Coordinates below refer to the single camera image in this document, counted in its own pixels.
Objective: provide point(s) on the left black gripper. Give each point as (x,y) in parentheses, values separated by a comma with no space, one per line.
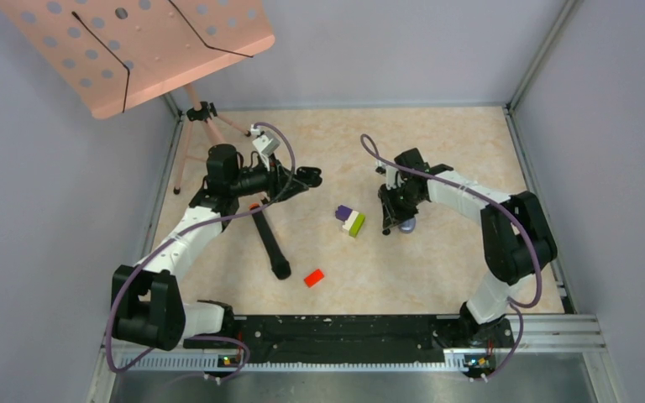
(282,183)

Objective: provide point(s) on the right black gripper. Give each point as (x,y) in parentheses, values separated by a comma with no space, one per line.
(393,215)

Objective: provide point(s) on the silver blue earbud case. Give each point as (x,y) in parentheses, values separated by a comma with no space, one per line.
(407,226)

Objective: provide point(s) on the purple white green block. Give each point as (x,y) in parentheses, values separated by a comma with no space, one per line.
(351,220)

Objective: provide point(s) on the black earbud case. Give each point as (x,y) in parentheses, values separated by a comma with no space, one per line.
(309,176)

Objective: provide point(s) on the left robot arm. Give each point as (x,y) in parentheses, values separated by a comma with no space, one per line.
(147,306)

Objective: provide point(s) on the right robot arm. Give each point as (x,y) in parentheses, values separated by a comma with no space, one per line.
(517,241)

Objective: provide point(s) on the red block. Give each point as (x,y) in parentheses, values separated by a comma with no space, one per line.
(313,278)

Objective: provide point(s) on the pink perforated music stand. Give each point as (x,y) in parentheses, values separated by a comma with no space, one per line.
(119,54)

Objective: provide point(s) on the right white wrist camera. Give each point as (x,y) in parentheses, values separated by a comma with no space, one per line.
(392,175)

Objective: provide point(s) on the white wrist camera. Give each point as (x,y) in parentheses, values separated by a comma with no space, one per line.
(392,175)
(265,145)

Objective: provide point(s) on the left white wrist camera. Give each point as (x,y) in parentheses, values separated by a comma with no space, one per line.
(265,145)

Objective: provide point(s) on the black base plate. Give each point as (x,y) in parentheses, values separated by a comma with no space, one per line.
(349,339)

